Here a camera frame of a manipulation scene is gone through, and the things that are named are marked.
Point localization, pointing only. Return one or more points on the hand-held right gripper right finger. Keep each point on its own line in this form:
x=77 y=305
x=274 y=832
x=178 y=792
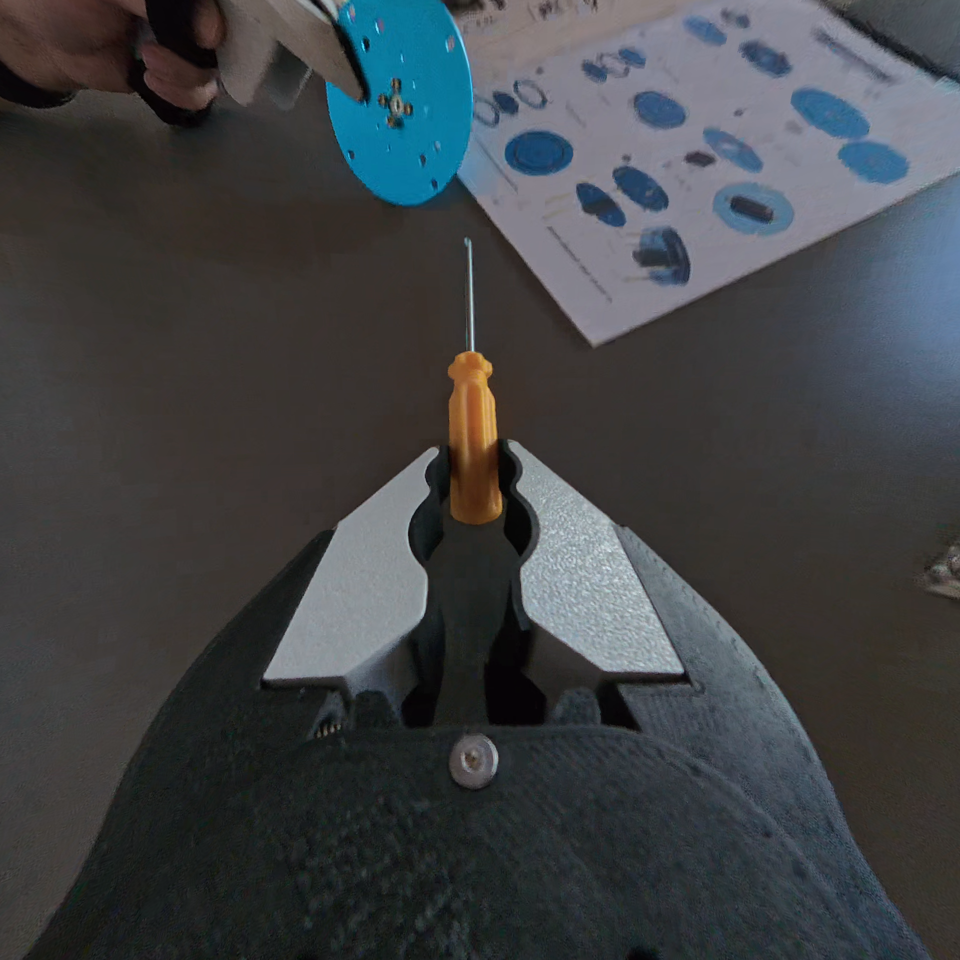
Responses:
x=592 y=600

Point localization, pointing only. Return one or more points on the black wristband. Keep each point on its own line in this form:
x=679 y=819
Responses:
x=30 y=94

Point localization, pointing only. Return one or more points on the blue round metal plate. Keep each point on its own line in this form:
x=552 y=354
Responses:
x=405 y=150

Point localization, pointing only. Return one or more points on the open assembly manual booklet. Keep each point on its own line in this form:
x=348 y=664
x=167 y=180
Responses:
x=712 y=247

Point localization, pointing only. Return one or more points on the clear bag of screws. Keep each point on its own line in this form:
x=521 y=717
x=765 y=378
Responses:
x=945 y=574

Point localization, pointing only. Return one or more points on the person's left hand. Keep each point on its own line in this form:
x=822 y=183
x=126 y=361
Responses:
x=67 y=37

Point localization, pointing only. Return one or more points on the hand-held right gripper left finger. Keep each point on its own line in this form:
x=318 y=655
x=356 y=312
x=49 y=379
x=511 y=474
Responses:
x=352 y=600

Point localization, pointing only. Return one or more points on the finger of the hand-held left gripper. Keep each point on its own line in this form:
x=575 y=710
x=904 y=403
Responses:
x=315 y=37

